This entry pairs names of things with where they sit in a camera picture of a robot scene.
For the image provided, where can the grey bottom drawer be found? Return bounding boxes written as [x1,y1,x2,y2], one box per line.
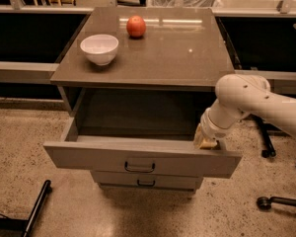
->
[91,171,203,191]

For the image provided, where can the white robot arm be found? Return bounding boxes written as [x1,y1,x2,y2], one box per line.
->
[193,74,296,149]

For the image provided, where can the red apple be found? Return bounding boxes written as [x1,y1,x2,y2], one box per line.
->
[126,16,146,38]

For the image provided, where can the black stand leg left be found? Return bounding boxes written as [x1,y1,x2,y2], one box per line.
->
[0,180,52,237]

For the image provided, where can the grey drawer cabinet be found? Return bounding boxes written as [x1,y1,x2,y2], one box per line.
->
[50,6,236,196]

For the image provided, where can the black stand leg behind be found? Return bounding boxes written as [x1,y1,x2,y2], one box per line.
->
[254,116,276,158]

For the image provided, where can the grey drawer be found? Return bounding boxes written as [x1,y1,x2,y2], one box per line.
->
[91,171,203,191]
[43,118,242,178]

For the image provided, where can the black stand leg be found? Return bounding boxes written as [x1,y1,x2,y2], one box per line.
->
[0,180,52,237]
[254,116,276,158]

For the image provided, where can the grey top drawer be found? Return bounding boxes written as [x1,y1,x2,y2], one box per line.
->
[43,118,242,178]

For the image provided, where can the white bowl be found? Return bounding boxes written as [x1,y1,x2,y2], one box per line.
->
[80,35,119,66]

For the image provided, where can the black caster leg right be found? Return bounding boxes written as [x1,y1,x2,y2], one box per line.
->
[257,197,296,210]

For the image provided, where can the grey metal railing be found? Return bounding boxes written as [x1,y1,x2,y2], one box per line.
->
[0,0,296,94]

